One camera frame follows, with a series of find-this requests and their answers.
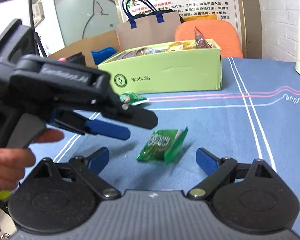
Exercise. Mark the orange chair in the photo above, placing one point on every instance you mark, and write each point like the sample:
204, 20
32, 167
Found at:
222, 32

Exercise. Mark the whiteboard black frame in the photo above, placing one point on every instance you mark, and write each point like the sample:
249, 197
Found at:
20, 9

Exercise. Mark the blue plastic object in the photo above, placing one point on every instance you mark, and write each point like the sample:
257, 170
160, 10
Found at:
103, 54

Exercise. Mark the red orange label snack bar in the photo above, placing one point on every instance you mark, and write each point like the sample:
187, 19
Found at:
201, 42

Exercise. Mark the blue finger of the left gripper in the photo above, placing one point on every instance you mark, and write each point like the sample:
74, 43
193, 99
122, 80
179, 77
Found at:
132, 115
76, 123

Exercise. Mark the blue striped tablecloth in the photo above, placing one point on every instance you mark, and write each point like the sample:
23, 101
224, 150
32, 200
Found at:
256, 114

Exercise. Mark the dark red snack packet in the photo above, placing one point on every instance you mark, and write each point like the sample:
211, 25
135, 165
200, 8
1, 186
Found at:
130, 54

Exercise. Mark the small green candy packet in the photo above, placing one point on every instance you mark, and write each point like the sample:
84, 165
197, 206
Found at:
133, 99

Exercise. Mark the clear bottle pink cap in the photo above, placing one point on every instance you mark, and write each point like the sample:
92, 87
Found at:
62, 59

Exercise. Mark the black tumbler cup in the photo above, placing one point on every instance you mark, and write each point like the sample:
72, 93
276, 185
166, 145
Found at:
78, 58

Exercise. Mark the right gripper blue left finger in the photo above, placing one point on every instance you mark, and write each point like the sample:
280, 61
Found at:
97, 161

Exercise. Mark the golden yellow snack packet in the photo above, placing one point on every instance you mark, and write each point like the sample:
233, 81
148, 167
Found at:
181, 45

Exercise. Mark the green biscuit packet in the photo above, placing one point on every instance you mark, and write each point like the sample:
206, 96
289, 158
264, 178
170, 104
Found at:
163, 145

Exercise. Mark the green cardboard box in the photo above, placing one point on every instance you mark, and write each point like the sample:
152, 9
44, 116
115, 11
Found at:
158, 71

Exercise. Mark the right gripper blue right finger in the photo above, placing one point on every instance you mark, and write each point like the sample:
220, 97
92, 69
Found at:
208, 162

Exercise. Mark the brown paper bag blue handles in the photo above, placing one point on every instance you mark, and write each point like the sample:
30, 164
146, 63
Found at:
140, 30

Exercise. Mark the person left hand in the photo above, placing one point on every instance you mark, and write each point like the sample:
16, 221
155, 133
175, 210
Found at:
14, 161

